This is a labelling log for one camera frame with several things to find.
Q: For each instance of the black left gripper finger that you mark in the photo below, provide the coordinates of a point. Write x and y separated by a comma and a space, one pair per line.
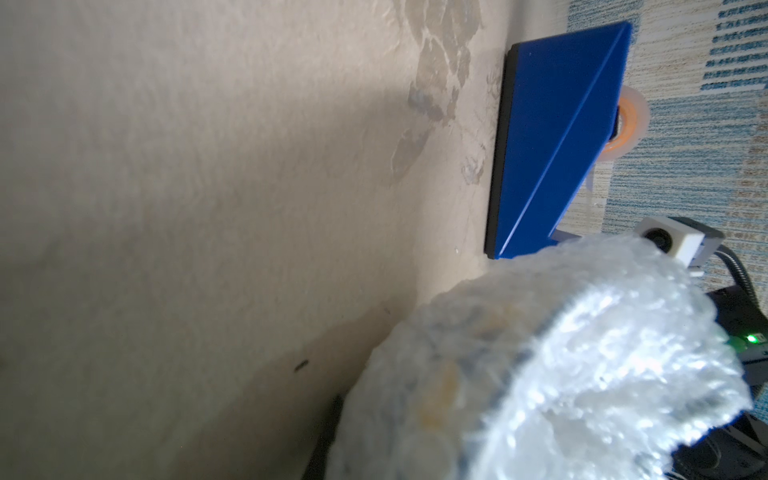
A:
316, 467

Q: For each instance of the blue tape dispenser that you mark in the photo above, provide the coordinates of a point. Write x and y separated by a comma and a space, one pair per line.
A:
563, 108

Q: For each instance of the clear bubble wrap sheet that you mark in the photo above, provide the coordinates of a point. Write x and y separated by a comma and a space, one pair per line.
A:
593, 359

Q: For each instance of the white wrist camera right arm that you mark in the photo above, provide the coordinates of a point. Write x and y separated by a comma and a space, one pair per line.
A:
689, 241

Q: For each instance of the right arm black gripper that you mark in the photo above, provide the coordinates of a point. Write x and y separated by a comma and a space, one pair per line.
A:
737, 450

